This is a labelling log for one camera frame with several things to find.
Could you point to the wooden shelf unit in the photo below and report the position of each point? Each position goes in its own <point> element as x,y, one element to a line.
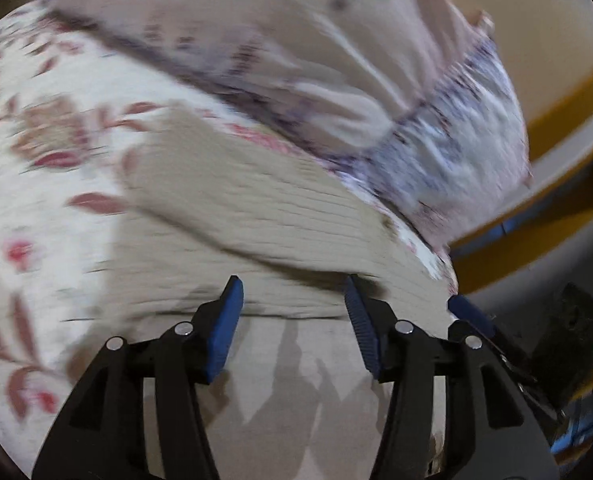
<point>561,147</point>

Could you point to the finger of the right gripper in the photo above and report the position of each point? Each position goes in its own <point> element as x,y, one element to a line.
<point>515,359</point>

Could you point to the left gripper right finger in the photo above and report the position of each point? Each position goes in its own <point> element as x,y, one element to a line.
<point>490,430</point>

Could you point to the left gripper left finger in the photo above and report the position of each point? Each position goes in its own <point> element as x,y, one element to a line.
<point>99,432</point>

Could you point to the beige knitted garment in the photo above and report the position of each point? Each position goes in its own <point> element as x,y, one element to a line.
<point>201,205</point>

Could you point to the black electronic device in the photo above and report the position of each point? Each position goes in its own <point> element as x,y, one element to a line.
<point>563,358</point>

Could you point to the pink lavender tree-print pillow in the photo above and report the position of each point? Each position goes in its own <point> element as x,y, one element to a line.
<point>407,99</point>

